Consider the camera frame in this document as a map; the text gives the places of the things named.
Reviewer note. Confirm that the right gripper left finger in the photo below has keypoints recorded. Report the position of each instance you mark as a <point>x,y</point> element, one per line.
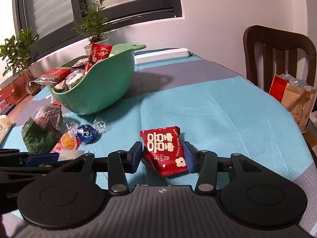
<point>121,163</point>

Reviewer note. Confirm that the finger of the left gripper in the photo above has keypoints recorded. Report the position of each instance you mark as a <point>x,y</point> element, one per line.
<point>36,160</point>

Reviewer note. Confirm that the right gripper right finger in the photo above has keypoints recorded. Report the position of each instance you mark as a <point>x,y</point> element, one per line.
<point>203,163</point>

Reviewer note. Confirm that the red wedding candy bag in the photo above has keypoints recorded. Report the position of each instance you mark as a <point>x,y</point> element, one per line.
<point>163,150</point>

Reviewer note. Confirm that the red biscuit packet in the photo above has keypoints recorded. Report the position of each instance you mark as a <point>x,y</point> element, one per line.
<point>53,76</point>

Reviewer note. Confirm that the green triangular snack bag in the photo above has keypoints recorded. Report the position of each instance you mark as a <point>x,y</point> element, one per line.
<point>38,141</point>

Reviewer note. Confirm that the yellow pink snack packet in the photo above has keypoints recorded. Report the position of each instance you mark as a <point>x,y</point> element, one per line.
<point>69,138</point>

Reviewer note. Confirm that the silver foil candy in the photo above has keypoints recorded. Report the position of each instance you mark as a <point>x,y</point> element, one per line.
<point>100,126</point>

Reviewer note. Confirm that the blue foil candy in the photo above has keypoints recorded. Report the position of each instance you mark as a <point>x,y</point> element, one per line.
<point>86,133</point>

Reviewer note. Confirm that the white tissue pack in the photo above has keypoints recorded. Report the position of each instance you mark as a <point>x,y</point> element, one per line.
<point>5,126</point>

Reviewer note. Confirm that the clear striped candy bag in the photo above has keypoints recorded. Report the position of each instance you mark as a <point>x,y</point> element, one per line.
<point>48,116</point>

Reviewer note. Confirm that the blue patterned tablecloth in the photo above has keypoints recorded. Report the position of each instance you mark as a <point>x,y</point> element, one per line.
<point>216,109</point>

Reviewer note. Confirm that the orange gift boxes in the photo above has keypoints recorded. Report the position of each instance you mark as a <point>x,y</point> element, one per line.
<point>13,90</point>

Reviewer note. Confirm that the green plastic bowl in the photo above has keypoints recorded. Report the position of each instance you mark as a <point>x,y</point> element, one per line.
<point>104,84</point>

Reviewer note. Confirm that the white power strip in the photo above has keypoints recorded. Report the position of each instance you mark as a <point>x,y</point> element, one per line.
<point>169,54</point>

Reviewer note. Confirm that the plant in glass vase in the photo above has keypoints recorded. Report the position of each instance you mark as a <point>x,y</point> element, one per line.
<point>16,54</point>

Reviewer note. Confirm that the red snack packet in bowl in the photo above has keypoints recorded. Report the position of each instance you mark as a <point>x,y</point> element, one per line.
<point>99,52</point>

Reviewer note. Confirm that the paper shopping bag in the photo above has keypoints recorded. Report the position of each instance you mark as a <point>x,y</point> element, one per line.
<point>295,95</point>

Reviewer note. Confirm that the dark wooden chair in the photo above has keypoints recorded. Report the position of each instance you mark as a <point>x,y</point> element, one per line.
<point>280,45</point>

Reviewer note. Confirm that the potted plant white pot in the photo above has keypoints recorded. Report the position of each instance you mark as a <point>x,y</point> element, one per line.
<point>93,24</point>

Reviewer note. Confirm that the dark window frame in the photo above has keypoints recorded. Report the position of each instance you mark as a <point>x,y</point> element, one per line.
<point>56,21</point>

